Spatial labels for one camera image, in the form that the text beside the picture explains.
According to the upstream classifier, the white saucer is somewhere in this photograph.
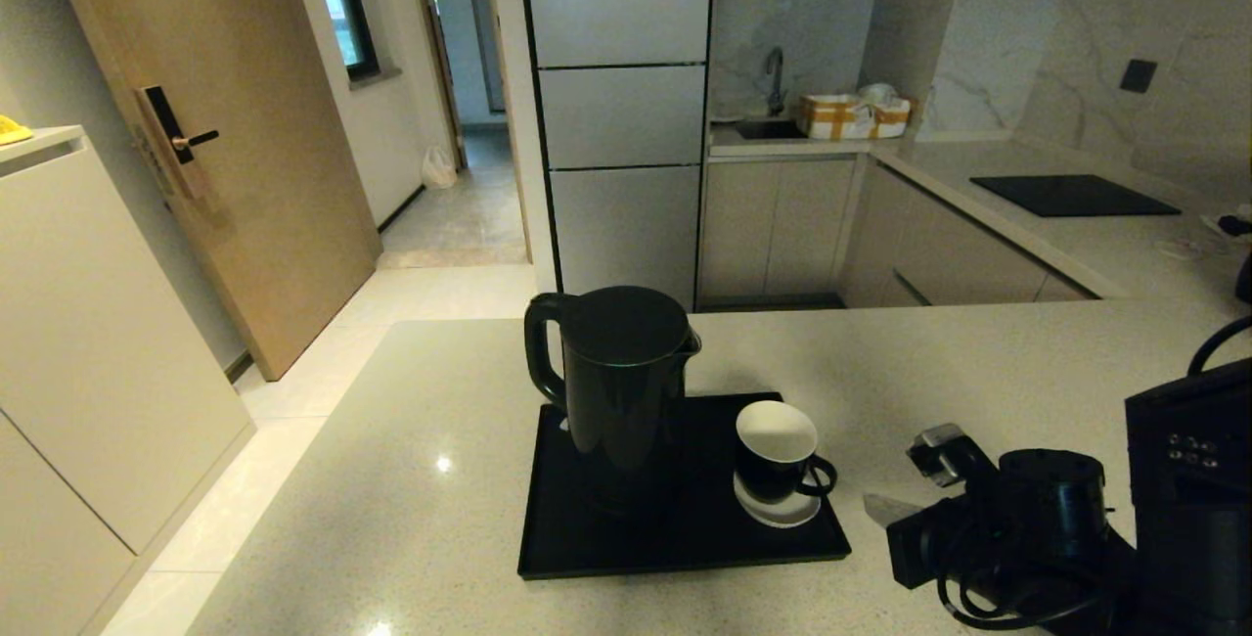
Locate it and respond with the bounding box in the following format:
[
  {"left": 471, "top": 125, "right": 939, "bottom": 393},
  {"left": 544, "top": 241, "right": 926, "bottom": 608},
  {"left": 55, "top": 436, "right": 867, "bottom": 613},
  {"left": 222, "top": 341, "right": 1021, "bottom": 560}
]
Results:
[{"left": 733, "top": 472, "right": 823, "bottom": 528}]

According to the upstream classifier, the black cup white inside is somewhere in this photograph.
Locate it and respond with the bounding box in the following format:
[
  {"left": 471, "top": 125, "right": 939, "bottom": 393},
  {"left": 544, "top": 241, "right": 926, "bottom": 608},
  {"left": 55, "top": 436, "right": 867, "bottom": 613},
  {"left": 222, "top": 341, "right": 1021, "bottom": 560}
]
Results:
[{"left": 735, "top": 400, "right": 839, "bottom": 506}]

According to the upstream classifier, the black electric kettle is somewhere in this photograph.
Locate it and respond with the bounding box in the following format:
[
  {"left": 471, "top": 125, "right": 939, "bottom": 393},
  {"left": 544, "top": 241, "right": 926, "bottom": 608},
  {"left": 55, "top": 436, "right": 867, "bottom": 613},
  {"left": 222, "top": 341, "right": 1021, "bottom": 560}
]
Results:
[{"left": 523, "top": 285, "right": 703, "bottom": 505}]

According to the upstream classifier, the black rectangular serving tray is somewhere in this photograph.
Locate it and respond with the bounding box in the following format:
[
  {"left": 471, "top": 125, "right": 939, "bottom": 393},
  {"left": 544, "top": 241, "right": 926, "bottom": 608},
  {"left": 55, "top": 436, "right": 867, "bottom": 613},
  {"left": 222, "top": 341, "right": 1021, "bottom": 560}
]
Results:
[{"left": 517, "top": 391, "right": 852, "bottom": 581}]

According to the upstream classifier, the beige cabinet under cooktop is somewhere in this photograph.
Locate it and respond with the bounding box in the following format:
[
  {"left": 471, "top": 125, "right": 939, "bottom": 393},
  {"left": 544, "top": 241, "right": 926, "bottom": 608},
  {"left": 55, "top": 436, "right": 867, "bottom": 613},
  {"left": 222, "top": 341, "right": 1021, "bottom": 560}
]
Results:
[{"left": 839, "top": 159, "right": 1094, "bottom": 309}]

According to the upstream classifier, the beige cabinet under sink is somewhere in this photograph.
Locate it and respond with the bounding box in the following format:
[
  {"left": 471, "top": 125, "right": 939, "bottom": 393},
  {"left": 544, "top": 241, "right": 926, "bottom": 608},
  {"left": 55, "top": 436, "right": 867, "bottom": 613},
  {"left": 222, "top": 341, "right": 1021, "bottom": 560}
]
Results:
[{"left": 696, "top": 157, "right": 867, "bottom": 309}]

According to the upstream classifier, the black induction cooktop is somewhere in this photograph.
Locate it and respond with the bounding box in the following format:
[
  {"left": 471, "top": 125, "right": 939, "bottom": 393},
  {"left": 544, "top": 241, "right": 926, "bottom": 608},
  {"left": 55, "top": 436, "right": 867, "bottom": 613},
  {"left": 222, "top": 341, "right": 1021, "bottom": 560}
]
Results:
[{"left": 970, "top": 173, "right": 1183, "bottom": 218}]

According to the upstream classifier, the cardboard box with yellow tape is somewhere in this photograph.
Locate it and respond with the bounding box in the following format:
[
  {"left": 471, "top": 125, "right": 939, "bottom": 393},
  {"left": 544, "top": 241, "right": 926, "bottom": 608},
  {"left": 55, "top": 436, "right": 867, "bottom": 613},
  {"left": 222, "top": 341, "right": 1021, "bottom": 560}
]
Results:
[{"left": 796, "top": 93, "right": 913, "bottom": 142}]

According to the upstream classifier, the dark kitchen sink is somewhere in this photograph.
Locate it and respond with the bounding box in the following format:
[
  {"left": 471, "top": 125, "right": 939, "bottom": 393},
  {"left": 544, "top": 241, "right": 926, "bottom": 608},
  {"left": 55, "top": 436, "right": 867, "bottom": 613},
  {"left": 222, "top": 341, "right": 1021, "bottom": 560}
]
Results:
[{"left": 734, "top": 117, "right": 805, "bottom": 141}]

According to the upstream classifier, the metal kitchen faucet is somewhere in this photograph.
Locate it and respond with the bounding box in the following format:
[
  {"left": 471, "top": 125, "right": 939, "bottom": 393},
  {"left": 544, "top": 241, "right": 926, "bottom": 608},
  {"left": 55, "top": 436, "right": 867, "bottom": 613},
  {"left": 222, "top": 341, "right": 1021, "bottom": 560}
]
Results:
[{"left": 763, "top": 47, "right": 787, "bottom": 118}]

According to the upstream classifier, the grey refrigerator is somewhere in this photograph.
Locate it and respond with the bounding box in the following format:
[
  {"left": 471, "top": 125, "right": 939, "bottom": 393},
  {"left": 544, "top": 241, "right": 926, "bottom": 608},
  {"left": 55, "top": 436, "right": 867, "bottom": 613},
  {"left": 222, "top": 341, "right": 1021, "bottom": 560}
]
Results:
[{"left": 515, "top": 0, "right": 718, "bottom": 312}]

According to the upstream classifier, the white plastic bag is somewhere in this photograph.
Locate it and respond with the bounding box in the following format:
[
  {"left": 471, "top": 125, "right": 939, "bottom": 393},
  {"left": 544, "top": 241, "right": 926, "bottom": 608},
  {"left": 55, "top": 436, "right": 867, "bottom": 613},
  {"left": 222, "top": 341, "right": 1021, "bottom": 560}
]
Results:
[{"left": 421, "top": 145, "right": 459, "bottom": 191}]

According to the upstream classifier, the light wooden door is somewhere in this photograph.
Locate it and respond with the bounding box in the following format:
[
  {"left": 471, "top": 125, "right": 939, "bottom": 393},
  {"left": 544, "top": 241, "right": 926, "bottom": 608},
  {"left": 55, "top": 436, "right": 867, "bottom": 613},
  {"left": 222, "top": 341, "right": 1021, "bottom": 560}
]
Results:
[{"left": 41, "top": 0, "right": 383, "bottom": 383}]

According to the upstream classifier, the dark framed window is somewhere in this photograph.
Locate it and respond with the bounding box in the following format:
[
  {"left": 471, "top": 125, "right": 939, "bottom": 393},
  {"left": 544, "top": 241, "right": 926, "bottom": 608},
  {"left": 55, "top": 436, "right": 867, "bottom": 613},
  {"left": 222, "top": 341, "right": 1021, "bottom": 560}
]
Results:
[{"left": 305, "top": 0, "right": 380, "bottom": 82}]

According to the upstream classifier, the white storage cabinet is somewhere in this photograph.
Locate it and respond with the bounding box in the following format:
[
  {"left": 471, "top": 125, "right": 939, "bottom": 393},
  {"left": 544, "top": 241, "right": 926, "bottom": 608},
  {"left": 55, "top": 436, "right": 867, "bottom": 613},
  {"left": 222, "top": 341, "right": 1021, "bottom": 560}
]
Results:
[{"left": 0, "top": 125, "right": 257, "bottom": 636}]

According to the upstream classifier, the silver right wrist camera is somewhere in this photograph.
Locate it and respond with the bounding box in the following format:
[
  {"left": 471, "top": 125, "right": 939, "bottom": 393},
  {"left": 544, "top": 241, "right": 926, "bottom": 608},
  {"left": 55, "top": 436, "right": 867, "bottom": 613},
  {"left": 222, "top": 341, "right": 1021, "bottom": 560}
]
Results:
[{"left": 906, "top": 423, "right": 997, "bottom": 488}]

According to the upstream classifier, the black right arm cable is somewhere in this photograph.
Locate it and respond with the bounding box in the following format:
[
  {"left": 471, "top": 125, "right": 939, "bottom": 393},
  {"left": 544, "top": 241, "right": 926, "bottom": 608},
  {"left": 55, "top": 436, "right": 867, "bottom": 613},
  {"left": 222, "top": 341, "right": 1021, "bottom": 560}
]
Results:
[{"left": 934, "top": 315, "right": 1252, "bottom": 632}]

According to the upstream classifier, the wooden door frame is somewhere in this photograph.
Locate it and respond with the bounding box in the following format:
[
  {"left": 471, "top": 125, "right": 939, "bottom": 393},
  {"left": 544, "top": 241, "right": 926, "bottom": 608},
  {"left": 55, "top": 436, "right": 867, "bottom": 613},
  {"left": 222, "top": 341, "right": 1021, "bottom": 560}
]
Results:
[{"left": 409, "top": 0, "right": 469, "bottom": 172}]

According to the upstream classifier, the black bronze door lock handle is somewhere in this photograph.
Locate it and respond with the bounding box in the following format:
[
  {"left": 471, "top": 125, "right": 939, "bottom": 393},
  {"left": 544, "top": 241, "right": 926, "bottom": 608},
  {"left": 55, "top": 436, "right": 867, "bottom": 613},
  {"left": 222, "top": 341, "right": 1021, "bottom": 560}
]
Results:
[{"left": 134, "top": 84, "right": 221, "bottom": 202}]

